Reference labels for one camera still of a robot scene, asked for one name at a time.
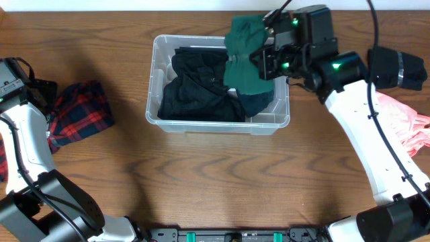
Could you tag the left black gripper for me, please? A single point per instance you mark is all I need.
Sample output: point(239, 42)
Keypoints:
point(37, 93)

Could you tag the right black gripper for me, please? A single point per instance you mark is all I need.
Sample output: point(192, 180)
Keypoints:
point(272, 66)

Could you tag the dark green shirt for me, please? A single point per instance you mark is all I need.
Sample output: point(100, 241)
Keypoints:
point(247, 34)

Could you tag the dark navy garment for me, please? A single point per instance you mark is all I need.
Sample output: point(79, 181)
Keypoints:
point(254, 104)

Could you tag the large black garment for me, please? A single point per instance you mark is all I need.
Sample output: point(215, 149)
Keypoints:
point(198, 92)

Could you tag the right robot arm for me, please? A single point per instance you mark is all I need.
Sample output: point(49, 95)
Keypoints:
point(344, 85)

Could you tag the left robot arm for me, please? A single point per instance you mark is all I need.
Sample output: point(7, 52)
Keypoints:
point(41, 203)

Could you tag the red plaid flannel shirt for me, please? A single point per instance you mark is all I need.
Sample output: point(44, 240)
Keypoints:
point(80, 111)

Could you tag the clear plastic storage bin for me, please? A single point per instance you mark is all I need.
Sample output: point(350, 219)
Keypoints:
point(275, 116)

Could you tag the black rolled garment with band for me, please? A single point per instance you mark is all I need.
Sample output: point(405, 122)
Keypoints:
point(396, 69)

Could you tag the pink crumpled garment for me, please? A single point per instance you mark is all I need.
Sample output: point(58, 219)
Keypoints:
point(411, 128)

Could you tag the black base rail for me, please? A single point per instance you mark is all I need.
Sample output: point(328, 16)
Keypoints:
point(294, 234)

